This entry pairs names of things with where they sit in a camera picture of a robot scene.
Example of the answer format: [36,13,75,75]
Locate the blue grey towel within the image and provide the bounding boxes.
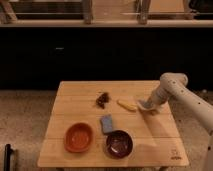
[137,100,157,111]

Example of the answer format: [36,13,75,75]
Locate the wooden folding table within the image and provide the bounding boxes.
[38,81,189,168]

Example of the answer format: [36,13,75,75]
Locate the purple bowl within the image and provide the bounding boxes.
[106,130,133,158]

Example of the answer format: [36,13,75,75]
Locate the yellow banana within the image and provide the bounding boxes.
[117,100,137,112]

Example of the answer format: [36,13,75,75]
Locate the orange bowl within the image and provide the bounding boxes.
[64,122,93,153]

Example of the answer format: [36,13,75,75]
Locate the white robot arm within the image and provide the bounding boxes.
[145,73,213,171]

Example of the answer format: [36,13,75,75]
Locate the wooden shelf rail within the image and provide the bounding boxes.
[0,0,213,28]

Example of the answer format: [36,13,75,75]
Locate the dark grape bunch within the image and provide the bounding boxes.
[96,92,109,109]

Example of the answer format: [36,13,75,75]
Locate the black object at floor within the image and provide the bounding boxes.
[3,144,14,171]

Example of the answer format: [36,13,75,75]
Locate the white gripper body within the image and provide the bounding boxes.
[145,84,174,111]

